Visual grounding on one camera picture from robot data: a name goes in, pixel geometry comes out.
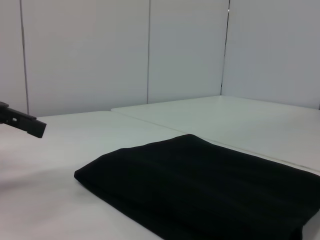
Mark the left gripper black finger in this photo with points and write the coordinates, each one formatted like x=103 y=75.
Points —
x=30 y=125

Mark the black shirt with FREE print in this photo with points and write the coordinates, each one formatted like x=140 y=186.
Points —
x=212 y=187

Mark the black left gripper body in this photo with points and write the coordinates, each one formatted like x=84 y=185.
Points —
x=3 y=112

